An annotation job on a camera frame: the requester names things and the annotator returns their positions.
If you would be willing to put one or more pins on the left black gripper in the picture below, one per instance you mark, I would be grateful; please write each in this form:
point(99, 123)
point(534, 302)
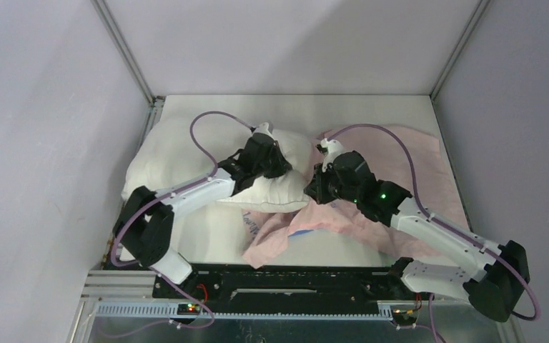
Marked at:
point(282, 167)

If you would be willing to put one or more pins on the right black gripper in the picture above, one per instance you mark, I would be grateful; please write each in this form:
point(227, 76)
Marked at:
point(315, 189)

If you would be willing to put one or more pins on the pink and blue pillowcase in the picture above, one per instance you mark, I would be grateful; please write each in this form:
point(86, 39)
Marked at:
point(337, 233)

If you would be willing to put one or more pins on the white pillow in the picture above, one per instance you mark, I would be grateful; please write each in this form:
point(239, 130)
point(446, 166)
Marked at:
point(174, 152)

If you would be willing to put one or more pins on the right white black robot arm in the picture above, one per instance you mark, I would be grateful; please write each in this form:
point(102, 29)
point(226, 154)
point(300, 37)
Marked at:
point(491, 277)

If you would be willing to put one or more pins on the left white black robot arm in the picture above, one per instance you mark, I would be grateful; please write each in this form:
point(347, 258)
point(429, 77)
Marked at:
point(145, 224)

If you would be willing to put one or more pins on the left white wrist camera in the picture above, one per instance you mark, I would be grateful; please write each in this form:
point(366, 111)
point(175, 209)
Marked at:
point(265, 128)

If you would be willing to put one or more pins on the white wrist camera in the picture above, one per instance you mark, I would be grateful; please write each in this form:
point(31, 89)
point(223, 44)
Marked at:
point(330, 149)
point(265, 128)

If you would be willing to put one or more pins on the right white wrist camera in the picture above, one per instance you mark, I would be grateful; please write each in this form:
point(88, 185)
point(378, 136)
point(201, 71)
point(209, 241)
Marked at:
point(330, 149)

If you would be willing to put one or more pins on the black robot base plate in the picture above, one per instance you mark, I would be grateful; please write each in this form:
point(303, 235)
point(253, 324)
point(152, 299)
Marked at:
point(316, 290)

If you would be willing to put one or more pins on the left aluminium frame post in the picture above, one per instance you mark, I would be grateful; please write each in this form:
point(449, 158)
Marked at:
point(118, 38)

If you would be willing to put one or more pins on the aluminium frame post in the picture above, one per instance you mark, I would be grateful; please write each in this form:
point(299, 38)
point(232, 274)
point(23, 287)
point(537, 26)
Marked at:
point(118, 38)
point(469, 28)

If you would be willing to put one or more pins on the grey slotted cable duct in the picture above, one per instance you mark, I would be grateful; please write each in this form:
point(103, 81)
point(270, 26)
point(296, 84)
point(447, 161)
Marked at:
point(173, 311)

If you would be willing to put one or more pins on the right aluminium frame post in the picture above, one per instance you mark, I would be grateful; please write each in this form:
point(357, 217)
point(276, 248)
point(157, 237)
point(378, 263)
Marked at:
point(469, 28)

